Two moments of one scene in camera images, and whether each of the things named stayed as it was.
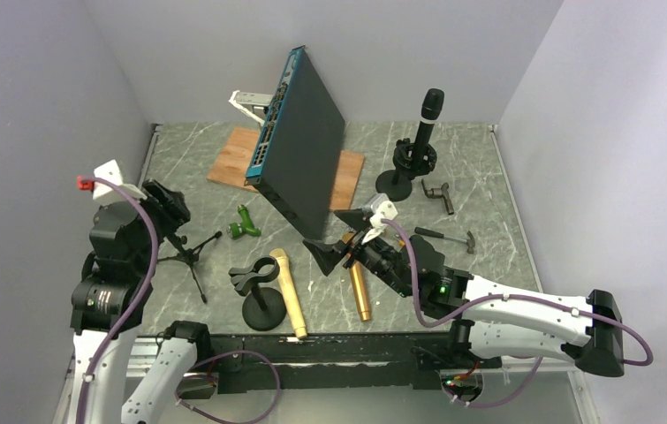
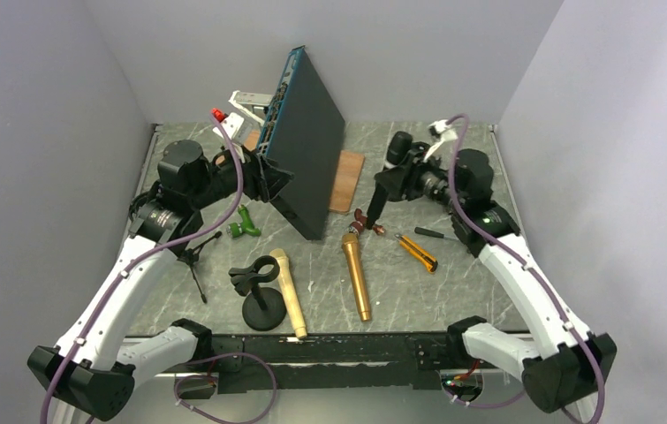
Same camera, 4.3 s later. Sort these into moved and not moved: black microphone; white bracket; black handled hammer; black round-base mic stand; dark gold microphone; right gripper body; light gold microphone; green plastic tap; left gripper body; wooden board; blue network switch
Moved: left gripper body; black microphone; right gripper body
Not moved: wooden board; white bracket; blue network switch; green plastic tap; black round-base mic stand; black handled hammer; light gold microphone; dark gold microphone
